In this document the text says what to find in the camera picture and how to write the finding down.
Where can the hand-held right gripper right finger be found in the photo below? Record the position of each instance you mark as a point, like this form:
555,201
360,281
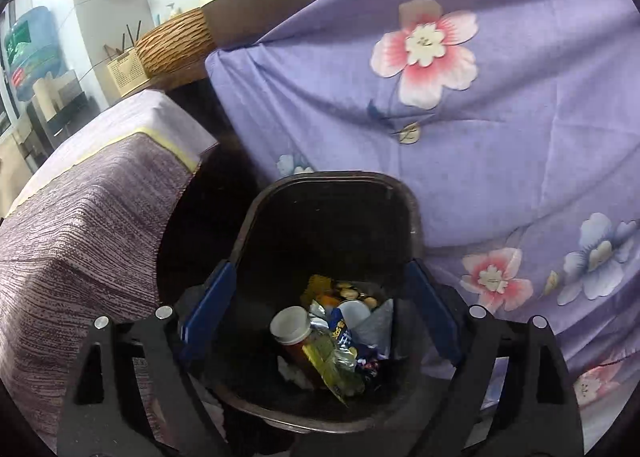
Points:
435,309

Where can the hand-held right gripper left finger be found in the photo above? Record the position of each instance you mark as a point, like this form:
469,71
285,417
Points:
210,307

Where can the blue snack packet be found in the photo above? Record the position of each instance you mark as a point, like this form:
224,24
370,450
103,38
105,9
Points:
342,334

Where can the white tissue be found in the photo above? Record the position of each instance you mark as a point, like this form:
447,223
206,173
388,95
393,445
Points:
292,372

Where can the green snack packet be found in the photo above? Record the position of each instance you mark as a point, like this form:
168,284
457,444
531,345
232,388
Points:
325,357

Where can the black trash bin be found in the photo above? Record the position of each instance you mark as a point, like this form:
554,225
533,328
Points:
320,227

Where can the purple floral cloth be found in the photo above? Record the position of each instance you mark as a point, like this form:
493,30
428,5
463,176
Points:
500,147

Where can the water dispenser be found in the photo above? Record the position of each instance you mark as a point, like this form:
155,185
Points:
30,137

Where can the beige chopstick holder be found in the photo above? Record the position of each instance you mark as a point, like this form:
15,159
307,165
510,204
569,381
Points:
127,73

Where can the grey cup holder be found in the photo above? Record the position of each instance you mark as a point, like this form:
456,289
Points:
70,102

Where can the paper towel roll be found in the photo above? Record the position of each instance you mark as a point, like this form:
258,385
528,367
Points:
46,99

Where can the wicker wash basin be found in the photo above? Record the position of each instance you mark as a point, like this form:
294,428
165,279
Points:
175,42

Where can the bunch of chopsticks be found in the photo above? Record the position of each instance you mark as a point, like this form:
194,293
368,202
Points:
131,37

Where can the yellow soap bottle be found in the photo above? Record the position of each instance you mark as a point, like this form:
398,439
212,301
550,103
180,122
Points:
173,12

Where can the brown rice cooker cream lid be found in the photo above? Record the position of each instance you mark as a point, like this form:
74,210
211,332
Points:
260,7

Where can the blue water jug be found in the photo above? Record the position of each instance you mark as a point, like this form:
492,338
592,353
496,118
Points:
32,52

